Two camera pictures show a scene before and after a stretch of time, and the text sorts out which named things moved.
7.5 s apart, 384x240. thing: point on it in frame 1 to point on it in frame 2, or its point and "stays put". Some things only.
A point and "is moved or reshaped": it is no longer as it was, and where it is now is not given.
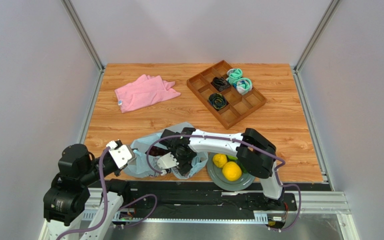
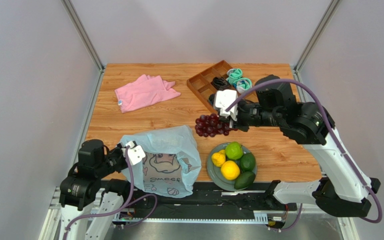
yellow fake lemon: [231, 171] stays put
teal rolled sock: [233, 74] stays put
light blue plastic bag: [148, 148] is moved or reshaped
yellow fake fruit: [219, 160] stays put
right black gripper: [181, 157] to [233, 121]
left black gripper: [117, 171] stays put
